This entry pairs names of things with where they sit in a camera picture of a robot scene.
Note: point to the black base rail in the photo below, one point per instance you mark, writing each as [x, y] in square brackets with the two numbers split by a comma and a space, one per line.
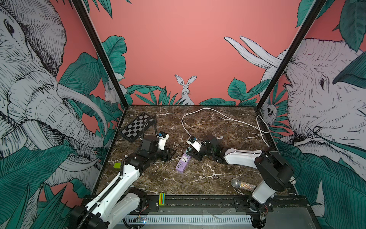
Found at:
[150, 203]

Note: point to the right black frame post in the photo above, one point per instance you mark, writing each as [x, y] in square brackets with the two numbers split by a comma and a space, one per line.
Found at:
[311, 16]

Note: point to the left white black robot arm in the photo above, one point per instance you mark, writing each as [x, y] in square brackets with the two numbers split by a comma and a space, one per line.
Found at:
[116, 201]

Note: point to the small green circuit board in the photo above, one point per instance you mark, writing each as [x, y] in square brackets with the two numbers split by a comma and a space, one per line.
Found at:
[142, 220]

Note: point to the left black frame post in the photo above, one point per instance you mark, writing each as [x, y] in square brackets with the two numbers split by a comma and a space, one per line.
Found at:
[88, 25]

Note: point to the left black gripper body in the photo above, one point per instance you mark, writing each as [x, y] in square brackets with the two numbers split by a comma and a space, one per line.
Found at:
[159, 154]

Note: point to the silver glitter microphone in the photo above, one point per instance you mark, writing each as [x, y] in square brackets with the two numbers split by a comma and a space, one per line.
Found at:
[236, 183]

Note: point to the black white checkerboard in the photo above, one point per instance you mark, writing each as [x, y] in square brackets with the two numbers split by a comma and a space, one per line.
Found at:
[134, 129]

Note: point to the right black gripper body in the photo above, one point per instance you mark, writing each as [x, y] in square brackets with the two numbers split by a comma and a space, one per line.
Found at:
[194, 151]

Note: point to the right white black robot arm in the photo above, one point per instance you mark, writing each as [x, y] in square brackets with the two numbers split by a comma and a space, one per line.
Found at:
[276, 172]

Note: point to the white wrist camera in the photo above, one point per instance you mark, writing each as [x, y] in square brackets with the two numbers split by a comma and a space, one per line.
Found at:
[163, 137]
[194, 143]

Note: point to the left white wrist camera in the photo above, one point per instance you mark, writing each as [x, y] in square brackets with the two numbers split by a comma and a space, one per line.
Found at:
[163, 137]

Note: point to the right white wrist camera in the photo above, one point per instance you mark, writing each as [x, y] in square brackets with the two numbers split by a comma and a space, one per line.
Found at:
[194, 143]

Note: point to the purple power strip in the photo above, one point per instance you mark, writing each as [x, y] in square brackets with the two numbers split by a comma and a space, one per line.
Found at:
[183, 163]

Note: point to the black frame post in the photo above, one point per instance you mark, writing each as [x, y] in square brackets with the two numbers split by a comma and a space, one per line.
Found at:
[88, 25]
[311, 16]

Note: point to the white ventilation grille strip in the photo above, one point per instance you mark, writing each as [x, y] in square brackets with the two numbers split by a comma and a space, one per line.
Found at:
[191, 219]

